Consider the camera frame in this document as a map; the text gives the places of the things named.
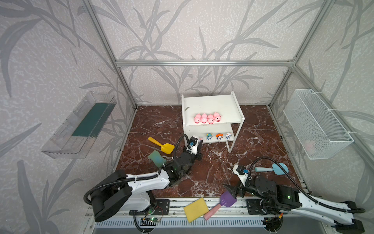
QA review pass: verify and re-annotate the clear plastic wall bin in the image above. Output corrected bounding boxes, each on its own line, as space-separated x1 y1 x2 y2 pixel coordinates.
41 91 117 159

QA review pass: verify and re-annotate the purple pink toy shovel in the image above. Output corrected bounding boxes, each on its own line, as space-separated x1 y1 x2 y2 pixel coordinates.
204 191 237 221

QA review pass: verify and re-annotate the green circuit board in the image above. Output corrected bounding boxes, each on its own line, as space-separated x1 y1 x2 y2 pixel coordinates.
142 217 162 226

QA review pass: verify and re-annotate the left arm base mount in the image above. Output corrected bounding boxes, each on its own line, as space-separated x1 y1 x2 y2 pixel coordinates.
129 199 170 216

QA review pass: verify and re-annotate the yellow toy shovel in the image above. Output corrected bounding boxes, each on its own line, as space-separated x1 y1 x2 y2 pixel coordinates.
148 137 175 155

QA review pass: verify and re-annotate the white two-tier shelf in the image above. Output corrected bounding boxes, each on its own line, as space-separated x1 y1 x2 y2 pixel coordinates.
181 92 245 153

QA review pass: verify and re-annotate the light blue toy shovel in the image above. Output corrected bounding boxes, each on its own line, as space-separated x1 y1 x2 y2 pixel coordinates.
255 163 289 175

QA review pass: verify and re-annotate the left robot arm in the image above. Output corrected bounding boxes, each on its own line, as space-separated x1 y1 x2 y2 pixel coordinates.
83 136 203 222

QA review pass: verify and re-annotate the white wire mesh basket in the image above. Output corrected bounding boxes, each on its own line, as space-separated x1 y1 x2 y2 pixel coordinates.
283 89 354 160

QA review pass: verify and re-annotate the pink toy in basket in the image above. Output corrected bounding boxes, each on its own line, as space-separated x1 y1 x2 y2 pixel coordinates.
303 140 316 156

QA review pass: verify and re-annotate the white sheep Doraemon figure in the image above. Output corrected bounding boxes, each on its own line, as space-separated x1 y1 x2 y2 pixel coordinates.
226 132 233 139

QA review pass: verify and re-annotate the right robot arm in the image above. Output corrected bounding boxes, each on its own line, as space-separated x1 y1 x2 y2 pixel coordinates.
224 162 365 234

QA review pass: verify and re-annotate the yellow sponge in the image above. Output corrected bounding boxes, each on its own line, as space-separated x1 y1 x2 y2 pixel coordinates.
184 198 209 223

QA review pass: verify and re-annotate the teal Doraemon figure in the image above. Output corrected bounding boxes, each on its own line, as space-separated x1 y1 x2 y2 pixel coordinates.
206 133 213 140

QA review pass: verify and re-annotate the green sponge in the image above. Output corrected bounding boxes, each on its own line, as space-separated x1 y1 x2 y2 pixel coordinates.
148 150 167 168

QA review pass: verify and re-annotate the pink pig toy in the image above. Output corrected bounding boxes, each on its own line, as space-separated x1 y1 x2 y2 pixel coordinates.
194 114 202 124
213 112 221 122
201 114 207 124
207 114 214 124

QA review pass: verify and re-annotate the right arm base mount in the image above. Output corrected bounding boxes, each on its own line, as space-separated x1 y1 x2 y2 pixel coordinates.
246 199 271 215

